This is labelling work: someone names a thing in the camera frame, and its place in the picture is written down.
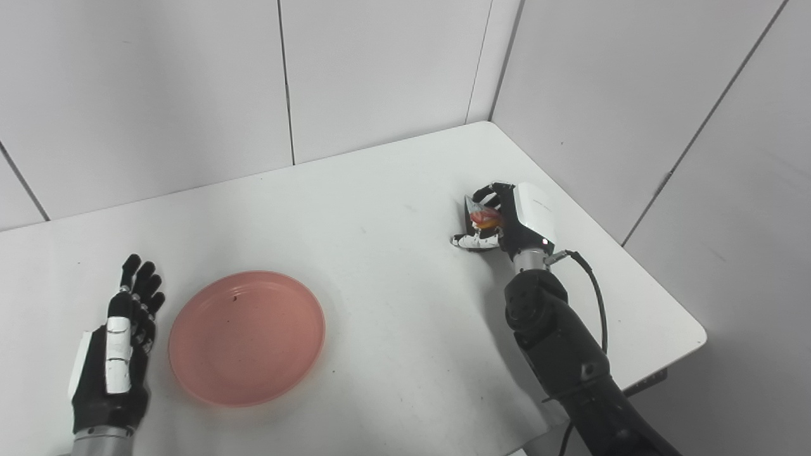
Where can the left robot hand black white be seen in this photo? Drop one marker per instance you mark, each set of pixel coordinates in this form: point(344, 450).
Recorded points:
point(117, 354)

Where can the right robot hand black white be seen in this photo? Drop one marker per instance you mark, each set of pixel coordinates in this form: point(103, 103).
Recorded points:
point(516, 221)

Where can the small red orange object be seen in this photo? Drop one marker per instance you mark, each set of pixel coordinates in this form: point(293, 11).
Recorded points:
point(483, 215)

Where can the pink plate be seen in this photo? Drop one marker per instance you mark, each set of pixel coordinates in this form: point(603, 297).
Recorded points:
point(247, 337)

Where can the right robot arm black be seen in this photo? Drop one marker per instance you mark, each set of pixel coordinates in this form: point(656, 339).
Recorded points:
point(570, 361)

